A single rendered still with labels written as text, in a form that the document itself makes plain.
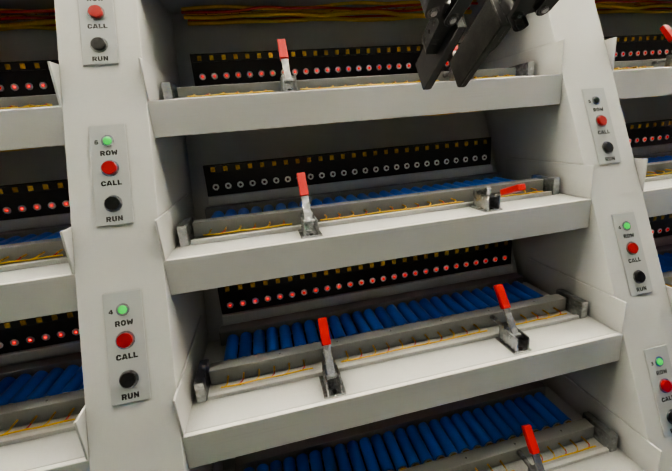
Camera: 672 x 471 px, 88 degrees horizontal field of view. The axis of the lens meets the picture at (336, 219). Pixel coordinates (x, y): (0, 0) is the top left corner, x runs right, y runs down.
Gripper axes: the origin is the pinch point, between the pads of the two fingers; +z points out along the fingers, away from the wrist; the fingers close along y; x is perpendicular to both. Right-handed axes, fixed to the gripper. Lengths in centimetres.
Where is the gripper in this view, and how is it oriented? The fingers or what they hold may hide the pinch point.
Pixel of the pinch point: (456, 48)
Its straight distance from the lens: 34.6
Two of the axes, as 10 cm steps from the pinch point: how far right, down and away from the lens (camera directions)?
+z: -1.3, 3.2, 9.4
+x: -1.8, -9.4, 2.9
